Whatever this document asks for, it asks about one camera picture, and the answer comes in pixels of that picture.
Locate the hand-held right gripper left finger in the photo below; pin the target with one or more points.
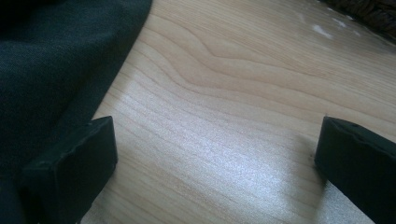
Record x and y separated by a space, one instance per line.
71 174

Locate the dark cloth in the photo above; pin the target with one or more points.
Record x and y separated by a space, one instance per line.
53 71

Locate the dark woven basket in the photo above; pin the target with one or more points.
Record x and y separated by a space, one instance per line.
370 14

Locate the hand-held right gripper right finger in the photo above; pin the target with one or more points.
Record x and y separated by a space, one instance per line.
358 161

